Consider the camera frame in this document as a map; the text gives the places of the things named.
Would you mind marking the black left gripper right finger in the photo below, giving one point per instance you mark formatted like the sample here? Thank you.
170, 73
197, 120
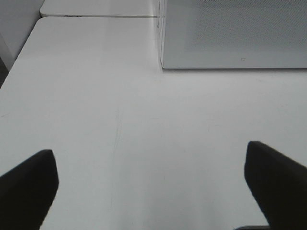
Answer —
279, 186

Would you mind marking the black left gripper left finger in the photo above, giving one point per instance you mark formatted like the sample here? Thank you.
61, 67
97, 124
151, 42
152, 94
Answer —
27, 192

